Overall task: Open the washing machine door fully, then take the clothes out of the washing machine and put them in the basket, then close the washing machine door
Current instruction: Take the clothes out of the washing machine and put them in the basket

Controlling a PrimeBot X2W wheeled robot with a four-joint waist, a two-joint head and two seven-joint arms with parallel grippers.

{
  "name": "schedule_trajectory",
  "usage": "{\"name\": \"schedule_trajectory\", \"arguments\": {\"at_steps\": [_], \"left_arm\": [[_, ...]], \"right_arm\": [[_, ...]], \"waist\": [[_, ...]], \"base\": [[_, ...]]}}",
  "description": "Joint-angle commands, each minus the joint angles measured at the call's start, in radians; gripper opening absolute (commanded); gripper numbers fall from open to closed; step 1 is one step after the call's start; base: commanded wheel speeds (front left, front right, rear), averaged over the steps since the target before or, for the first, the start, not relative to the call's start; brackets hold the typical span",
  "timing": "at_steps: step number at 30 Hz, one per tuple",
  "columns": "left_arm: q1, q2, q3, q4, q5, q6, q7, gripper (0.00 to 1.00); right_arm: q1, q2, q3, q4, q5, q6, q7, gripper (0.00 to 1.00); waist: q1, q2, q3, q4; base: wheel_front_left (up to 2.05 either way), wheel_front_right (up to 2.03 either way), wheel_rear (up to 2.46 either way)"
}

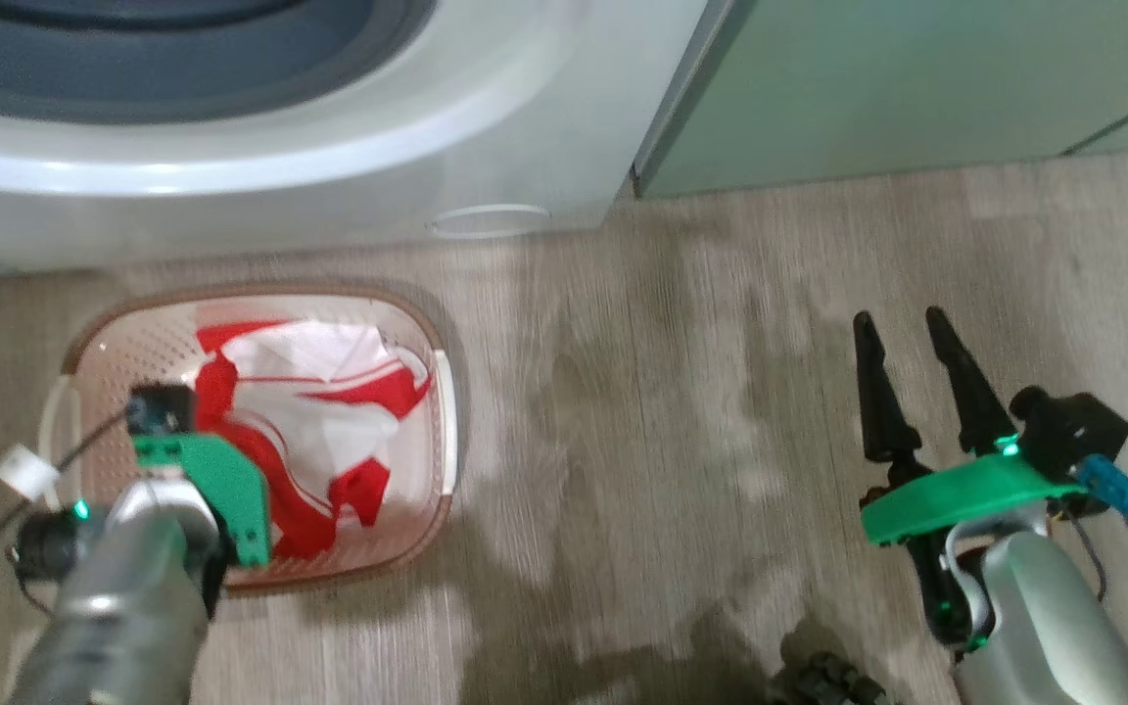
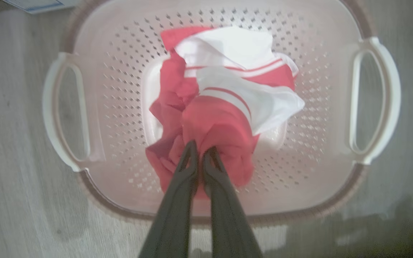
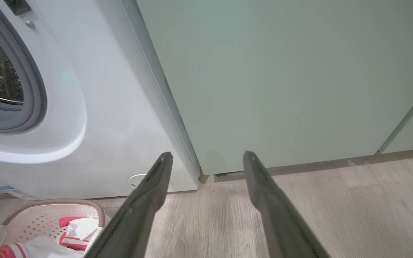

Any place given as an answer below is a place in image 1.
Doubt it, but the grey rubber door gasket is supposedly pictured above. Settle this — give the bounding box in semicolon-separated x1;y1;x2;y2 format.
0;0;438;125

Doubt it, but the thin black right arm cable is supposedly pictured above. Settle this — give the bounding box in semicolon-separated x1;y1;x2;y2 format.
1058;504;1110;603

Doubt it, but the white front-load washing machine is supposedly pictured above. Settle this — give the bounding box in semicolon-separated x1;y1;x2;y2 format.
0;0;712;280

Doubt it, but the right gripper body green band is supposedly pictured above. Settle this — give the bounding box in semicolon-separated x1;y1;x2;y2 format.
861;452;1089;546

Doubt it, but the red and white garment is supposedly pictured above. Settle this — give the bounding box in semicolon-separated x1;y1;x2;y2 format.
194;318;433;559

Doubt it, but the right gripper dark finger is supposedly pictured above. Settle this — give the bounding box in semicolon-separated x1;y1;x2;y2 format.
853;311;922;463
924;306;1015;456

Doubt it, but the round white filter cover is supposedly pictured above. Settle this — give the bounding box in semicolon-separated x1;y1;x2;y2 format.
427;204;551;240

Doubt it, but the cream laundry basket brown rim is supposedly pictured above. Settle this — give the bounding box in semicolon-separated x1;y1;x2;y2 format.
40;282;457;593

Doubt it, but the white cable tag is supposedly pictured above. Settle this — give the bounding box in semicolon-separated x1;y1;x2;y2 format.
0;446;61;500

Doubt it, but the black corrugated cable conduit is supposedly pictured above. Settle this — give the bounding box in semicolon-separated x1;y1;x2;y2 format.
779;651;890;705

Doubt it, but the pale green cabinet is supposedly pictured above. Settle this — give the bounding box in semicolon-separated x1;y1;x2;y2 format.
633;0;1128;197

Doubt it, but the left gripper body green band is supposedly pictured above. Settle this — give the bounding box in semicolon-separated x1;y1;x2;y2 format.
131;434;271;569

